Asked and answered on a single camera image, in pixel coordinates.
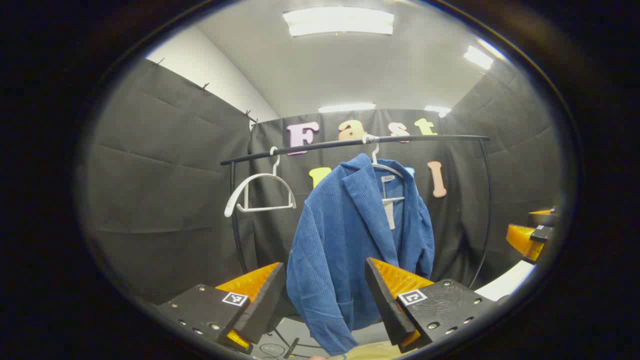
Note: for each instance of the black metal clothes rack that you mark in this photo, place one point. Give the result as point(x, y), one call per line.
point(320, 146)

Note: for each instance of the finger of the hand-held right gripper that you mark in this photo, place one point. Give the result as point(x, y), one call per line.
point(542, 215)
point(541, 234)

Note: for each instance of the white plastic clothes hanger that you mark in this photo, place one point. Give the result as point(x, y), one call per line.
point(262, 175)
point(389, 169)

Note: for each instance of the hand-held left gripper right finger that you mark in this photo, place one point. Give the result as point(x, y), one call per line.
point(382, 300)

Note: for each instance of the black backdrop cloth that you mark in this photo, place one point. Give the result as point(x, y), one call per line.
point(165, 175)

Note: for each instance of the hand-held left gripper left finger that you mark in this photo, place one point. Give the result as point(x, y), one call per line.
point(265, 305)

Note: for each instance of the ceiling light panel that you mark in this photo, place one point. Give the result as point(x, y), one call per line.
point(478, 57)
point(347, 108)
point(338, 21)

